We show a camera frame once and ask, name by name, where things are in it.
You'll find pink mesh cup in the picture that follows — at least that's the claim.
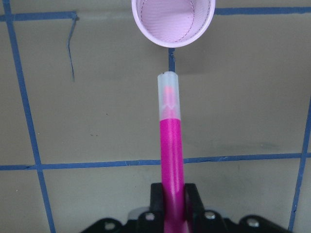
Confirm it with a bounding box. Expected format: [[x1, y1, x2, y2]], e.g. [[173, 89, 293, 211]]
[[131, 0, 216, 48]]

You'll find pink pen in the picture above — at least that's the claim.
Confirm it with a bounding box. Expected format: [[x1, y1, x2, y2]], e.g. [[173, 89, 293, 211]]
[[157, 71, 188, 233]]

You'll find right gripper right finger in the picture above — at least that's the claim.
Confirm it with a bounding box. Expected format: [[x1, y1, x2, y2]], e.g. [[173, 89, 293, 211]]
[[185, 183, 205, 214]]

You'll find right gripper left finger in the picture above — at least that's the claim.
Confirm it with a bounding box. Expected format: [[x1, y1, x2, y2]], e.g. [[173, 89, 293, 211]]
[[150, 183, 165, 216]]

